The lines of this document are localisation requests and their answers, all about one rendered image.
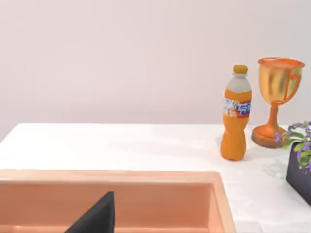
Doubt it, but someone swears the dark pot with purple flowers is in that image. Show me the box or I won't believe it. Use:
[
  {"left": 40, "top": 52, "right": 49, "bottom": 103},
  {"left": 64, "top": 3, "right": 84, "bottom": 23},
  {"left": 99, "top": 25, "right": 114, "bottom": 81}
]
[{"left": 274, "top": 120, "right": 311, "bottom": 202}]

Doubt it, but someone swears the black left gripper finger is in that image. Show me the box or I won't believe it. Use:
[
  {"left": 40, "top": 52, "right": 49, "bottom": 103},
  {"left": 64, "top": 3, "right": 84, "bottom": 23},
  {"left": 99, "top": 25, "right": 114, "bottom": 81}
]
[{"left": 64, "top": 191, "right": 116, "bottom": 233}]

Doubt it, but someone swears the orange soda bottle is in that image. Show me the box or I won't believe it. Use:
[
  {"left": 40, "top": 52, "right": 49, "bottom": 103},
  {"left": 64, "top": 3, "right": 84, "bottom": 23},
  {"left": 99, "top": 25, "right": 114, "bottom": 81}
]
[{"left": 220, "top": 64, "right": 253, "bottom": 162}]

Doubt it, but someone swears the golden trophy cup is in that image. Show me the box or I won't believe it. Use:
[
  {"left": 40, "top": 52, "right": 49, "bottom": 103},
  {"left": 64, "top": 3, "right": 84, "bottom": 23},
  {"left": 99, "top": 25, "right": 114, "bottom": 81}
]
[{"left": 251, "top": 57, "right": 306, "bottom": 149}]

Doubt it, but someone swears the shallow salmon-coloured box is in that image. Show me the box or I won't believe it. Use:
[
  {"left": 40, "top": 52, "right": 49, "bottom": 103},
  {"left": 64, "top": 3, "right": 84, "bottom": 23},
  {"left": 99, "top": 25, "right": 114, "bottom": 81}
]
[{"left": 0, "top": 169, "right": 237, "bottom": 233}]

